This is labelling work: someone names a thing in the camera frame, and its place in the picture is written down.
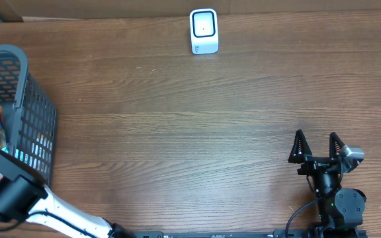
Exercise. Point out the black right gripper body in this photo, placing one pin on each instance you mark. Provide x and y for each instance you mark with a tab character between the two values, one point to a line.
313	166

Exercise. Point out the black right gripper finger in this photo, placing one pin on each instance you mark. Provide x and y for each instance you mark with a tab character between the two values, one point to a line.
335	145
300	151

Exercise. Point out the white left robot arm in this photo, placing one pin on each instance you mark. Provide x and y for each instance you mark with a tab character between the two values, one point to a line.
25	197

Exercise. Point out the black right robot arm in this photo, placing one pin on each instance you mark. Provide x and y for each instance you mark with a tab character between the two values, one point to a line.
340	210

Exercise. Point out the white barcode scanner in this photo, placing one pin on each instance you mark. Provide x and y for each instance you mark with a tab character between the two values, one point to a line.
204	31

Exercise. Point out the grey plastic mesh basket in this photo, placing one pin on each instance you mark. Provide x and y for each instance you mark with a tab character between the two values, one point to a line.
30	117

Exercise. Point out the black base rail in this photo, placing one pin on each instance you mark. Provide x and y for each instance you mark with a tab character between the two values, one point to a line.
278	233

